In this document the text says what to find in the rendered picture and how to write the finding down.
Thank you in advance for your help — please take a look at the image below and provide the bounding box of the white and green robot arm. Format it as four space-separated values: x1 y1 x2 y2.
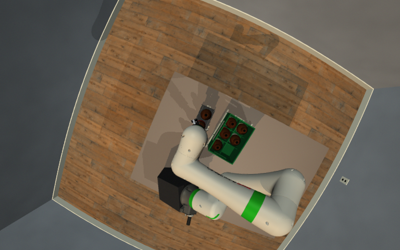
171 124 306 236

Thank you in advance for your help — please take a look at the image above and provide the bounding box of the brown bottle with green label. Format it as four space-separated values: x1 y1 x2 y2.
201 109 211 120

